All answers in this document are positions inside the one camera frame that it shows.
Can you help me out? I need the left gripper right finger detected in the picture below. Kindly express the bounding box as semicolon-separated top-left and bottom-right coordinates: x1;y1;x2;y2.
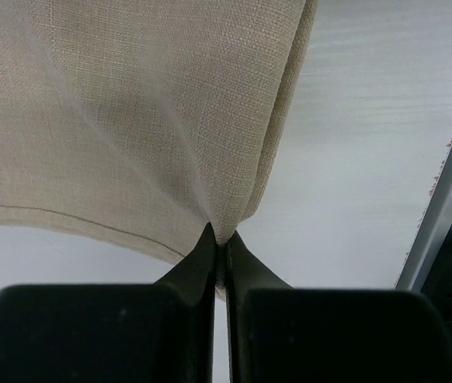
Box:
225;235;452;382

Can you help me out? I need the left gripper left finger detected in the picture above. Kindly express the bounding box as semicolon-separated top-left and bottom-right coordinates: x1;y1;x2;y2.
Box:
0;227;215;382

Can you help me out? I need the beige cloth napkin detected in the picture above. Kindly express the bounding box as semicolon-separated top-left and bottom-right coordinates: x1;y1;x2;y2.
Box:
0;0;319;300

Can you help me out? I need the front aluminium rail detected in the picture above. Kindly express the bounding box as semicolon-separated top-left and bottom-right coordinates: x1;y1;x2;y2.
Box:
394;69;452;292

